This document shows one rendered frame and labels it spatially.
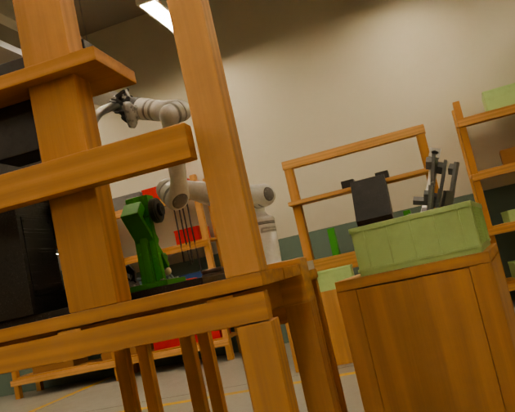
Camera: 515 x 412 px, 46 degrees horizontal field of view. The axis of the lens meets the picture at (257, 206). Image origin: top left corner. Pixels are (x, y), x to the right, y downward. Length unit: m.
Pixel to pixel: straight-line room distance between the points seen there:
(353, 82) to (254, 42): 1.38
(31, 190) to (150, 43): 6.95
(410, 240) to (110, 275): 1.01
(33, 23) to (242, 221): 0.80
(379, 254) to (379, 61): 5.61
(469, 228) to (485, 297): 0.22
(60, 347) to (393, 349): 1.08
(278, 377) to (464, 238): 0.87
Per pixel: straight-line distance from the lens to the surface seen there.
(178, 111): 1.97
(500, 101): 6.91
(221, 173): 1.52
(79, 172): 1.62
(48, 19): 1.82
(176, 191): 2.10
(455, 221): 2.09
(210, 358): 2.60
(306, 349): 2.10
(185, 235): 7.32
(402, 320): 2.13
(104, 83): 1.84
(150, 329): 1.59
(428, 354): 2.14
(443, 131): 7.39
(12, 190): 1.72
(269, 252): 2.38
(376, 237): 2.13
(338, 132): 7.49
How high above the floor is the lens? 0.87
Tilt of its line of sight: 6 degrees up
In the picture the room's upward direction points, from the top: 12 degrees counter-clockwise
